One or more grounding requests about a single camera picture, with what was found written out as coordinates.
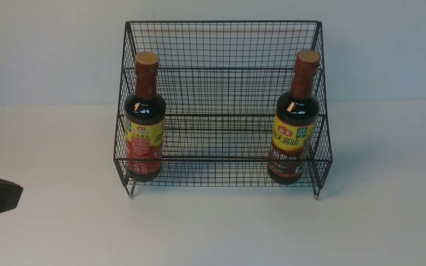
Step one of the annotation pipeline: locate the soy sauce bottle red label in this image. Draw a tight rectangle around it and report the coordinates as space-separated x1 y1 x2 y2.
124 51 167 182

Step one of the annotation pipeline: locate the soy sauce bottle brown label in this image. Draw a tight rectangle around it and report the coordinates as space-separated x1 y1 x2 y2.
267 50 321 185

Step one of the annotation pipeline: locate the black wire mesh rack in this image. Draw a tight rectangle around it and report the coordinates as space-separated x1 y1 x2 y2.
113 20 324 198

